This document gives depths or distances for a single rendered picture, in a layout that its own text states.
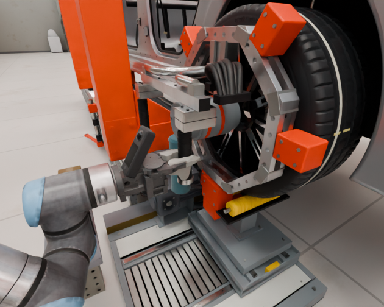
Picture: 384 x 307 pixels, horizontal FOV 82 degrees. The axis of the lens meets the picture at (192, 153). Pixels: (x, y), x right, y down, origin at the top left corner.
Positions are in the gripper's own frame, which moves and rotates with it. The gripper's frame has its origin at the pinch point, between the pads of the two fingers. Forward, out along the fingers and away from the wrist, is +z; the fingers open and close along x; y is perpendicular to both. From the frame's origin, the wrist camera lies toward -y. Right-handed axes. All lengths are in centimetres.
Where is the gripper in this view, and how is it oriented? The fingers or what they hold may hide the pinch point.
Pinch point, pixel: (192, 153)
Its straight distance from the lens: 57.8
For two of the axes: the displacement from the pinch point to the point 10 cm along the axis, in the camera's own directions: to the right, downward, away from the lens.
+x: 4.8, 4.2, -7.7
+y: 0.0, 8.8, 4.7
